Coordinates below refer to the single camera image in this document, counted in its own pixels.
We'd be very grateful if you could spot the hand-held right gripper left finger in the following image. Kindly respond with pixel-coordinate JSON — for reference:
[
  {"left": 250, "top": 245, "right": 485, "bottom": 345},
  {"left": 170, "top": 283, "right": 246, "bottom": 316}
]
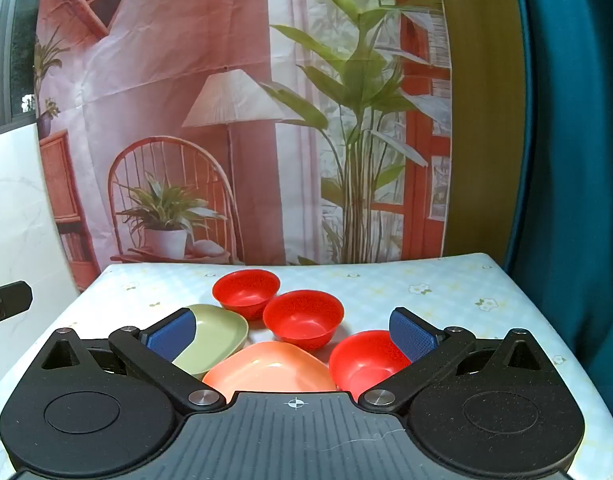
[{"left": 40, "top": 308, "right": 226, "bottom": 413}]

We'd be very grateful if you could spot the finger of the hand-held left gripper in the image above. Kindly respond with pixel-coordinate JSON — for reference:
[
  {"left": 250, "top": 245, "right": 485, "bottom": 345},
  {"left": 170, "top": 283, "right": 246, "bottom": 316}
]
[{"left": 0, "top": 281, "right": 33, "bottom": 358}]

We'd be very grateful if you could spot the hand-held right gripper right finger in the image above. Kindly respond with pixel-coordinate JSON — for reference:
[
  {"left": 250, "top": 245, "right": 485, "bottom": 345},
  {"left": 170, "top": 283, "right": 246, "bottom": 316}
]
[{"left": 357, "top": 307, "right": 555, "bottom": 413}]

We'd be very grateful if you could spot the green square plate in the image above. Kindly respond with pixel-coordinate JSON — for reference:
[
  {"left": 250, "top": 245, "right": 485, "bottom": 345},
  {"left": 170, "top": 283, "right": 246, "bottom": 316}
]
[{"left": 172, "top": 304, "right": 250, "bottom": 381}]

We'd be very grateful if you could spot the red plastic bowl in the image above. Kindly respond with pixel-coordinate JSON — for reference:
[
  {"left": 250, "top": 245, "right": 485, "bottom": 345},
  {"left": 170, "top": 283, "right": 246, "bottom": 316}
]
[
  {"left": 329, "top": 330, "right": 412, "bottom": 398},
  {"left": 263, "top": 289, "right": 345, "bottom": 351},
  {"left": 212, "top": 269, "right": 280, "bottom": 322}
]

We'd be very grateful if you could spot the orange square plate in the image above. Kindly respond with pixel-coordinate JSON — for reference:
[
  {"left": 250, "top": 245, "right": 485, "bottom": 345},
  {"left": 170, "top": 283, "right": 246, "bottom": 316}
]
[{"left": 202, "top": 341, "right": 337, "bottom": 403}]

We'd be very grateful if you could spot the floral tablecloth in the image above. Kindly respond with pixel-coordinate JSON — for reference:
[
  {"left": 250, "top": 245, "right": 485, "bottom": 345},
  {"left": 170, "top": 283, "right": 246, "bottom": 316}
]
[{"left": 0, "top": 252, "right": 613, "bottom": 480}]

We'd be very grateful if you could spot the printed backdrop cloth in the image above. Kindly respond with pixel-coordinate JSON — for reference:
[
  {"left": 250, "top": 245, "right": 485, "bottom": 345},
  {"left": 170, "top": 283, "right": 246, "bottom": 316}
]
[{"left": 34, "top": 0, "right": 455, "bottom": 293}]

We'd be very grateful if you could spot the teal curtain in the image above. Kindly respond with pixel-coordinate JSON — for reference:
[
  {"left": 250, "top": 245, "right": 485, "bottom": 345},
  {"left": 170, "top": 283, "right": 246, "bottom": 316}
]
[{"left": 501, "top": 0, "right": 613, "bottom": 376}]

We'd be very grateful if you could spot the dark window frame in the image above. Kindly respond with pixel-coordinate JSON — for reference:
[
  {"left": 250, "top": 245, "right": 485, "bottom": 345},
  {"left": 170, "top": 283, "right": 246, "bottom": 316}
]
[{"left": 0, "top": 0, "right": 50, "bottom": 136}]

